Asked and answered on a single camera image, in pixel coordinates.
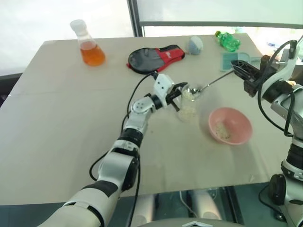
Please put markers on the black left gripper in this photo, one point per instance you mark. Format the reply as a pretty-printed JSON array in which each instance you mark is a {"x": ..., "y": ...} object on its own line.
[{"x": 169, "y": 96}]

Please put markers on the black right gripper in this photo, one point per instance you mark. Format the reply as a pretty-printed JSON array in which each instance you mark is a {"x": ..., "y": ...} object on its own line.
[{"x": 251, "y": 88}]

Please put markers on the glass mug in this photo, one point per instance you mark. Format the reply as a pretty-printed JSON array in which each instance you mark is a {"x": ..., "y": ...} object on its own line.
[{"x": 187, "y": 106}]

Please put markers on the metal spoon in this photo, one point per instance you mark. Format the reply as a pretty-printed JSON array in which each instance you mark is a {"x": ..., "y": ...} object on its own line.
[{"x": 214, "y": 81}]

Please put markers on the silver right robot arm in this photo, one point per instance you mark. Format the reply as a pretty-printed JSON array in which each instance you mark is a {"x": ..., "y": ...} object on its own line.
[{"x": 292, "y": 118}]

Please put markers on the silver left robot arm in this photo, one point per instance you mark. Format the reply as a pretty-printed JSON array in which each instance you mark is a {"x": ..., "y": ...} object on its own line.
[{"x": 138, "y": 119}]

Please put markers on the white oatmeal flakes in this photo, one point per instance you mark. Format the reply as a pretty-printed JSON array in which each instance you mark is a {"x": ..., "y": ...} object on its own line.
[
  {"x": 188, "y": 113},
  {"x": 222, "y": 130}
]

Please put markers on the pink bowl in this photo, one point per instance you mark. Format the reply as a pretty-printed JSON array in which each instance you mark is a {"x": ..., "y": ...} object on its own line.
[{"x": 239, "y": 125}]

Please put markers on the green plastic bottle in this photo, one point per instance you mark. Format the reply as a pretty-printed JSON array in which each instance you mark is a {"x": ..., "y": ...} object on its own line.
[{"x": 229, "y": 42}]

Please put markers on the black and red pouch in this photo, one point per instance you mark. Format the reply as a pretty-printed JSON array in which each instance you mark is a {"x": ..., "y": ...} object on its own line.
[{"x": 146, "y": 59}]

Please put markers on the grey blue ball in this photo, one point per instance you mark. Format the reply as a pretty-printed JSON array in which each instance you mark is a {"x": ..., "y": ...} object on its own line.
[{"x": 196, "y": 46}]

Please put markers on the flask with orange liquid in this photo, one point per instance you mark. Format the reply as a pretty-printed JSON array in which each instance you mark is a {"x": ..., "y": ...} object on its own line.
[{"x": 91, "y": 50}]

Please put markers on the white rounded robot leg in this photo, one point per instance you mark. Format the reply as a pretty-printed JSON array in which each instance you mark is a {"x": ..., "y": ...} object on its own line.
[
  {"x": 206, "y": 204},
  {"x": 145, "y": 209}
]

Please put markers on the grey robot chest cover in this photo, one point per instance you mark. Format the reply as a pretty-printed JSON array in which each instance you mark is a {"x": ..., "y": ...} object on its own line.
[{"x": 196, "y": 223}]

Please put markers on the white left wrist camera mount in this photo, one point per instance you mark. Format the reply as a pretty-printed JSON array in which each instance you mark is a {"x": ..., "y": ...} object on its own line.
[{"x": 163, "y": 82}]

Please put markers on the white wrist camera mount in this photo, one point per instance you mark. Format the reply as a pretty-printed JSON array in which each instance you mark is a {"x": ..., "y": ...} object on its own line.
[
  {"x": 163, "y": 82},
  {"x": 282, "y": 72}
]

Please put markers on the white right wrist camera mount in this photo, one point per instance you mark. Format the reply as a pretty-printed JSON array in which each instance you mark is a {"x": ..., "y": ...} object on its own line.
[{"x": 282, "y": 72}]

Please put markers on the grey window frame rail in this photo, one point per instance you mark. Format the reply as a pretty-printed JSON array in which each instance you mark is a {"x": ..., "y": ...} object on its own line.
[{"x": 213, "y": 24}]

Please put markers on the grey window frame post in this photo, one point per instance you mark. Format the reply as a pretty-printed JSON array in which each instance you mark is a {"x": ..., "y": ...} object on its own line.
[{"x": 135, "y": 17}]

